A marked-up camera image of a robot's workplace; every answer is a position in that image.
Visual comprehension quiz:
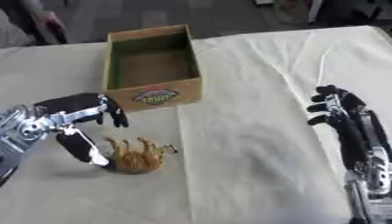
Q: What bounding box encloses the person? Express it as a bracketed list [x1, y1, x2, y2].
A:
[0, 0, 71, 46]

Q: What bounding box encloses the orange tiger toy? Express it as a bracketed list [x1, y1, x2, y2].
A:
[102, 136, 179, 175]

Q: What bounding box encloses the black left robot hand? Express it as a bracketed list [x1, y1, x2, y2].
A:
[31, 92, 130, 170]

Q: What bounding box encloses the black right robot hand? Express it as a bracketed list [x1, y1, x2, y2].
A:
[304, 84, 392, 173]

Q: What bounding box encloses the tan cardboard box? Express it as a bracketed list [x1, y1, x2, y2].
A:
[101, 24, 204, 112]

